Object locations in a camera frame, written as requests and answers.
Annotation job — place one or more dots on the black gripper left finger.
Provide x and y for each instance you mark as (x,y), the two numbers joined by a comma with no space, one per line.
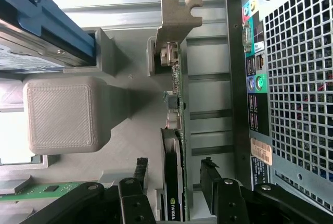
(138,208)

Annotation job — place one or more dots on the green RAM stick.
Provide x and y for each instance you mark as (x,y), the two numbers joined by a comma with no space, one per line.
(39,190)

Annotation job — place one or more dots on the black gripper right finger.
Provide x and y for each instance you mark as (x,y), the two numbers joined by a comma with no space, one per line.
(229,203)

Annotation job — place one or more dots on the grey metal PC case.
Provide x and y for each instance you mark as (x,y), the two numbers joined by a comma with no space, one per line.
(286,177)

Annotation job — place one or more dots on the hard disk with blue carrier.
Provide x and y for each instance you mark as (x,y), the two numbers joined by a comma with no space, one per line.
(52,18)

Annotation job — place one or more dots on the grey printed parts rack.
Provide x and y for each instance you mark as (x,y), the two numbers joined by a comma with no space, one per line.
(59,114)

